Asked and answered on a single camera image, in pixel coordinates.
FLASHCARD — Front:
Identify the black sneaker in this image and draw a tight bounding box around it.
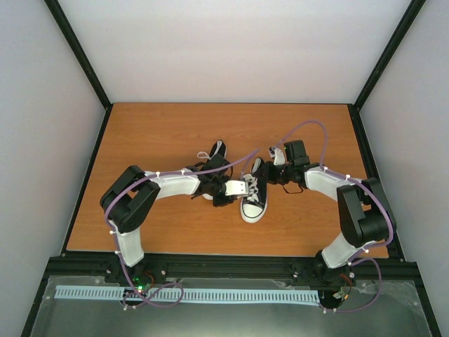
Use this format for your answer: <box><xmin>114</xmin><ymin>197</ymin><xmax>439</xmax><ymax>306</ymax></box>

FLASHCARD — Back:
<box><xmin>240</xmin><ymin>157</ymin><xmax>267</xmax><ymax>223</ymax></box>
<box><xmin>194</xmin><ymin>140</ymin><xmax>230</xmax><ymax>201</ymax></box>

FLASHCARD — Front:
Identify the white shoelace of sneaker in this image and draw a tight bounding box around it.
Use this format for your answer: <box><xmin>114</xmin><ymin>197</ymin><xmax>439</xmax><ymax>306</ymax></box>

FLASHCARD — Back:
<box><xmin>196</xmin><ymin>151</ymin><xmax>210</xmax><ymax>159</ymax></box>
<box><xmin>242</xmin><ymin>174</ymin><xmax>261</xmax><ymax>206</ymax></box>

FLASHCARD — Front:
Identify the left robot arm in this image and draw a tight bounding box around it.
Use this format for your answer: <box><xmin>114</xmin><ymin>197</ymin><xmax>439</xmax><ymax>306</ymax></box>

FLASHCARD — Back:
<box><xmin>100</xmin><ymin>154</ymin><xmax>248</xmax><ymax>283</ymax></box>

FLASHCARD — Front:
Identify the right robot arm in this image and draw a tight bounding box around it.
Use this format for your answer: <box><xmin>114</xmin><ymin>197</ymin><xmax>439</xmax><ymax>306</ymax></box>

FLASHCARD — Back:
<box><xmin>262</xmin><ymin>140</ymin><xmax>396</xmax><ymax>284</ymax></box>

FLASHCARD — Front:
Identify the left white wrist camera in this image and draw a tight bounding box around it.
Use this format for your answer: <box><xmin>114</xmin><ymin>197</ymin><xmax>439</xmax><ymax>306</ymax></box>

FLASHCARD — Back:
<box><xmin>224</xmin><ymin>180</ymin><xmax>250</xmax><ymax>197</ymax></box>

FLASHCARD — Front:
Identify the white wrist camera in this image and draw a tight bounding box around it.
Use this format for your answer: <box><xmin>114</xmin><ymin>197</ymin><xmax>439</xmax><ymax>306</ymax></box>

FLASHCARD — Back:
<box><xmin>224</xmin><ymin>180</ymin><xmax>250</xmax><ymax>197</ymax></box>
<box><xmin>269</xmin><ymin>147</ymin><xmax>286</xmax><ymax>166</ymax></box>

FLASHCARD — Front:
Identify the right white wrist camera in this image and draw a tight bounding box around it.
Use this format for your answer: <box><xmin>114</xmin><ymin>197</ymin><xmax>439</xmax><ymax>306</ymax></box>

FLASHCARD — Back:
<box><xmin>269</xmin><ymin>147</ymin><xmax>286</xmax><ymax>166</ymax></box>

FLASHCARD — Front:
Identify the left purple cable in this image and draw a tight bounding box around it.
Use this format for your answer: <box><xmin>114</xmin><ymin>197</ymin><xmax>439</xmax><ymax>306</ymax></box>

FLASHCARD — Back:
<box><xmin>104</xmin><ymin>147</ymin><xmax>262</xmax><ymax>310</ymax></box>

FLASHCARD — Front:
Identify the purple cable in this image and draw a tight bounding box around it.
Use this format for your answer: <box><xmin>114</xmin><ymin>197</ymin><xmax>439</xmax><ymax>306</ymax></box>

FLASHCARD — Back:
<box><xmin>104</xmin><ymin>147</ymin><xmax>262</xmax><ymax>310</ymax></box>
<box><xmin>276</xmin><ymin>119</ymin><xmax>396</xmax><ymax>314</ymax></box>

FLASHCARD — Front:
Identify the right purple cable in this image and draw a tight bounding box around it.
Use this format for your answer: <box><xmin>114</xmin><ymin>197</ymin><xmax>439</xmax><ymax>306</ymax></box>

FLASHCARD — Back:
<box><xmin>276</xmin><ymin>119</ymin><xmax>396</xmax><ymax>314</ymax></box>

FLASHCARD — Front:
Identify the white slotted cable duct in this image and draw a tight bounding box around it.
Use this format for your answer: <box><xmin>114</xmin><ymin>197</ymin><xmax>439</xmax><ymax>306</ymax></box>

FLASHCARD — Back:
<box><xmin>54</xmin><ymin>285</ymin><xmax>320</xmax><ymax>306</ymax></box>

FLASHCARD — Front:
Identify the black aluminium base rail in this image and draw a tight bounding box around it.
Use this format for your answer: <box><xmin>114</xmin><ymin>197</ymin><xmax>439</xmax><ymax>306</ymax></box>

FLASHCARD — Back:
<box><xmin>43</xmin><ymin>254</ymin><xmax>422</xmax><ymax>289</ymax></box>

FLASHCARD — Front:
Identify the right black frame post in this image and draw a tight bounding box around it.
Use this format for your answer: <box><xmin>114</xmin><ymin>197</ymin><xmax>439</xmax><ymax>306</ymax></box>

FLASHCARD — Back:
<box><xmin>353</xmin><ymin>0</ymin><xmax>427</xmax><ymax>110</ymax></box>

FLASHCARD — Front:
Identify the black frame post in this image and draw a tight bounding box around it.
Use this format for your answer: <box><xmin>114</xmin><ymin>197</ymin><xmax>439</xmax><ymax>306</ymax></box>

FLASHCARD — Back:
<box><xmin>43</xmin><ymin>0</ymin><xmax>114</xmax><ymax>110</ymax></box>
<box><xmin>353</xmin><ymin>0</ymin><xmax>427</xmax><ymax>110</ymax></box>

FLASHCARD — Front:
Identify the left black frame post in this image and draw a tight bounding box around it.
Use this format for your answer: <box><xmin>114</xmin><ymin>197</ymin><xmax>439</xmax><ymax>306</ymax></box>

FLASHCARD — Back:
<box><xmin>43</xmin><ymin>0</ymin><xmax>114</xmax><ymax>110</ymax></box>

